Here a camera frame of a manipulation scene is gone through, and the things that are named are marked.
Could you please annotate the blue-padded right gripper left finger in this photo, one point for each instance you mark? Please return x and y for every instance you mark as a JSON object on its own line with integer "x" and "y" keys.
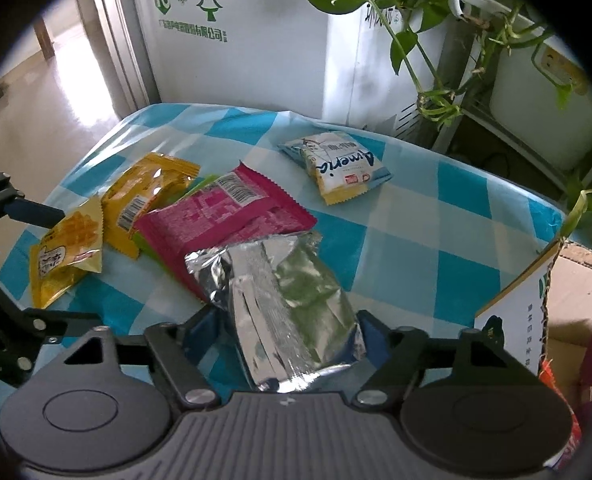
{"x": 177, "y": 349}

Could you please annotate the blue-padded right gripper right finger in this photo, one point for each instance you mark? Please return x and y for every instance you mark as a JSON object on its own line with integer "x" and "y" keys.
{"x": 396, "y": 355}

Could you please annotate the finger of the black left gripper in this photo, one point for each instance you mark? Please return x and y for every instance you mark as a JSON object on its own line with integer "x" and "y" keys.
{"x": 14, "y": 205}
{"x": 60, "y": 324}

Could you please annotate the yellow cracker snack packet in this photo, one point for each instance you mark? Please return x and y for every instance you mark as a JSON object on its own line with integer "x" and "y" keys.
{"x": 66, "y": 254}

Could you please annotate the silver foil snack bag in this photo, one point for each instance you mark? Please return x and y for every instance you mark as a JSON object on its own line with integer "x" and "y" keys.
{"x": 292, "y": 320}

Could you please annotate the green Ameria snack packet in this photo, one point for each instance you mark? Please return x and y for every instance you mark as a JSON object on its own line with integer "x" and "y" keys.
{"x": 139, "y": 239}

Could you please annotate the orange red snack bag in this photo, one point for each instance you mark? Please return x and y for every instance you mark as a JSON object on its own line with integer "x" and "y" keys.
{"x": 572, "y": 429}

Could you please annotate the white blue Ameria packet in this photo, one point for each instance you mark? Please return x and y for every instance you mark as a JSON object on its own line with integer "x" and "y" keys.
{"x": 342, "y": 167}

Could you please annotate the blue white checkered tablecloth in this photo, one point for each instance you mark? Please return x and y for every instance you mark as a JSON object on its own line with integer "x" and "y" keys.
{"x": 429, "y": 248}

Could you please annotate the pink snack packet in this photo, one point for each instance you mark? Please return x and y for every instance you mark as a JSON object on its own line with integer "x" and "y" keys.
{"x": 240, "y": 205}

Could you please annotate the yellow orange snack packet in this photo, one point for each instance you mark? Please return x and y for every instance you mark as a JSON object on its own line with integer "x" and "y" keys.
{"x": 150, "y": 183}

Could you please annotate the cardboard box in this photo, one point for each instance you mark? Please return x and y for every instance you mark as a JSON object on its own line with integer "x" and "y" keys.
{"x": 551, "y": 319}

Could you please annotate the grey refrigerator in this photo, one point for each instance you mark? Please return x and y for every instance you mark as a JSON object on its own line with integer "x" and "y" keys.
{"x": 123, "y": 36}

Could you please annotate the white plant pot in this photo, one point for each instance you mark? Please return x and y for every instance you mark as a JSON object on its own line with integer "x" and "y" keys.
{"x": 542, "y": 96}

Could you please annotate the green pothos plant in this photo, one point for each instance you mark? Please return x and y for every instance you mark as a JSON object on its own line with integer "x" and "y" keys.
{"x": 436, "y": 106}

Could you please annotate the white metal plant stand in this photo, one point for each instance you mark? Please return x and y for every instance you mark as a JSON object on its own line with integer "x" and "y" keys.
{"x": 475, "y": 137}

